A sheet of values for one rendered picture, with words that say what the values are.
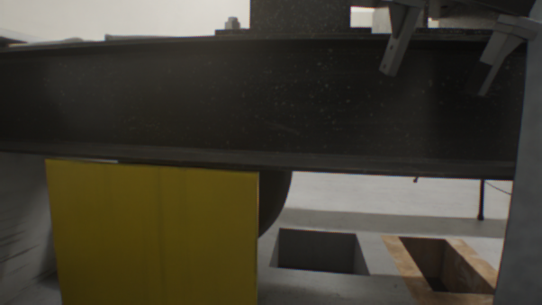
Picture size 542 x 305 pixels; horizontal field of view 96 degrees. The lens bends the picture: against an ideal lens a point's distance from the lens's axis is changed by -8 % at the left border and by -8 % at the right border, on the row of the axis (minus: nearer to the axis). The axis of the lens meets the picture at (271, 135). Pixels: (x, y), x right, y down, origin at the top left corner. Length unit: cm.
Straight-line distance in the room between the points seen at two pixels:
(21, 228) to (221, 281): 62
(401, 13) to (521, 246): 39
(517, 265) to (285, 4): 59
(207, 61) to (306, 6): 23
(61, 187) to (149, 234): 23
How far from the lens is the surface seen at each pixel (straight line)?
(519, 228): 53
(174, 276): 65
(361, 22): 382
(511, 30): 43
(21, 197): 99
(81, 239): 75
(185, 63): 62
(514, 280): 57
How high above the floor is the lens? 53
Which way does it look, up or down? 6 degrees down
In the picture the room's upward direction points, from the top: 1 degrees clockwise
